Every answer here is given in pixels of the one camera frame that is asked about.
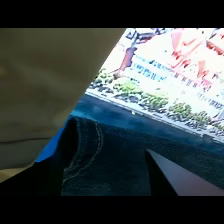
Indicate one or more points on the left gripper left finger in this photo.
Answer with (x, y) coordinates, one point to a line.
(23, 186)

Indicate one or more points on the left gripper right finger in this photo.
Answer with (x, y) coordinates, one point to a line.
(186, 180)

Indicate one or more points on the blue jeans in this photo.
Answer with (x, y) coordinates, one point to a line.
(120, 160)

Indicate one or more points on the tan garment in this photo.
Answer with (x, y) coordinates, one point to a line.
(43, 83)

